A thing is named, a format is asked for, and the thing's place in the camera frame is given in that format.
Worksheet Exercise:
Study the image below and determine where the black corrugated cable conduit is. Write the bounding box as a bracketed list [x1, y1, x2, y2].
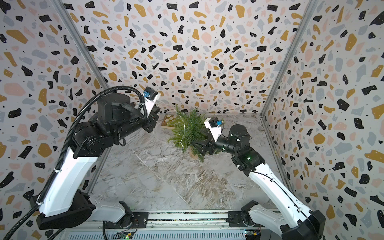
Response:
[0, 85, 148, 240]

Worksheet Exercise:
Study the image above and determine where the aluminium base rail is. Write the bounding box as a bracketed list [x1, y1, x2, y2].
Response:
[59, 209, 288, 240]

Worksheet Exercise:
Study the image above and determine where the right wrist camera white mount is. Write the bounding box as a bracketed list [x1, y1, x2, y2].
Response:
[204, 117, 223, 142]

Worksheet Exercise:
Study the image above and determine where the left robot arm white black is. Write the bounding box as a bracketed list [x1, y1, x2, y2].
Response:
[37, 88, 160, 230]

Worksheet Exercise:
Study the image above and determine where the burlap tree base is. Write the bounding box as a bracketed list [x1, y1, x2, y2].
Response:
[189, 147, 199, 160]

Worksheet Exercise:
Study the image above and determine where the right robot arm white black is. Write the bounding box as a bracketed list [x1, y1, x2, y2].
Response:
[191, 118, 326, 240]

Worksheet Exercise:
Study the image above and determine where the small green christmas tree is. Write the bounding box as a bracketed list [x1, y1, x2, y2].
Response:
[168, 107, 212, 162]

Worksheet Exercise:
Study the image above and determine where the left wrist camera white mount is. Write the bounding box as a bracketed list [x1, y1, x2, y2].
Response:
[143, 87, 160, 117]

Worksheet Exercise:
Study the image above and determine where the wooden chessboard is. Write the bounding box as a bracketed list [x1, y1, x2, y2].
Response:
[161, 114, 179, 130]

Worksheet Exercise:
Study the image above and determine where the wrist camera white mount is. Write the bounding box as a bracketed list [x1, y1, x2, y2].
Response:
[204, 117, 223, 142]
[143, 87, 160, 117]

